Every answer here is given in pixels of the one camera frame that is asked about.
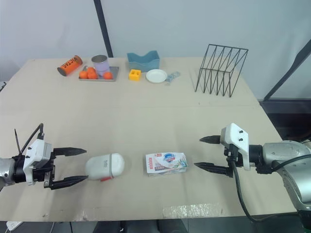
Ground white plate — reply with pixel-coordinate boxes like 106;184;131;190
145;68;168;84

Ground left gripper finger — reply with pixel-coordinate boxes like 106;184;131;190
53;147;87;157
49;175;89;191

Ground robot body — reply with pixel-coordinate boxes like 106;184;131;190
70;219;188;233

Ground purple metal cup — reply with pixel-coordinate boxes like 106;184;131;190
91;54;111;77

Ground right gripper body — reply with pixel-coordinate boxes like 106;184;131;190
223;144;244;178

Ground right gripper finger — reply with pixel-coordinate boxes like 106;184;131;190
199;134;222;146
193;162;229;177

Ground metal tray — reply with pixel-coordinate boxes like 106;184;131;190
78;66;121;83

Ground yellow plastic block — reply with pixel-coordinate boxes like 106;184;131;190
128;68;142;82

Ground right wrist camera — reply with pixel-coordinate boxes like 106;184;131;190
220;122;251;171

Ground white power strip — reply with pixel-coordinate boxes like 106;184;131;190
5;220;24;232

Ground orange cylindrical tube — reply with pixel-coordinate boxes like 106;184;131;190
57;54;83;77

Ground white blue soap pack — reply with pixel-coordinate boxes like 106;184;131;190
145;151;189;178

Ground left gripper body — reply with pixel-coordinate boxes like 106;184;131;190
32;151;57;190

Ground blue plastic holder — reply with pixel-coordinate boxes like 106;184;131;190
126;50;160;73

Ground black wire rack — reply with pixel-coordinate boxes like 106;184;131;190
194;44;249;99

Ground black cable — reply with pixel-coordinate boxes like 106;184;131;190
230;154;311;222
14;123;46;156

